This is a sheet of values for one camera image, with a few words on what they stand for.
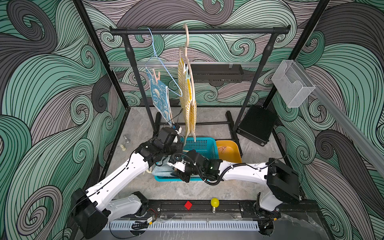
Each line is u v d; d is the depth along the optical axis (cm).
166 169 79
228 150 94
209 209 74
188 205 74
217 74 95
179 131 69
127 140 98
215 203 73
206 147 93
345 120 60
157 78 68
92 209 37
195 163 57
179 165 65
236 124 96
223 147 95
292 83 79
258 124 104
